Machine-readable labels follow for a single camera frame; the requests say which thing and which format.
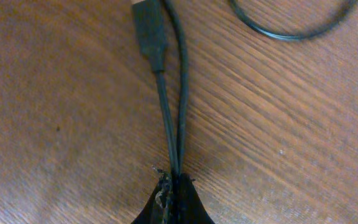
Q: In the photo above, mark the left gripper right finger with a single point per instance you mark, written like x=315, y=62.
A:
x=190, y=209

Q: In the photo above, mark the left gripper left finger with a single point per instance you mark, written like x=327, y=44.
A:
x=158, y=209

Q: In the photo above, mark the black USB cable long tail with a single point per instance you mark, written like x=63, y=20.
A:
x=149, y=30

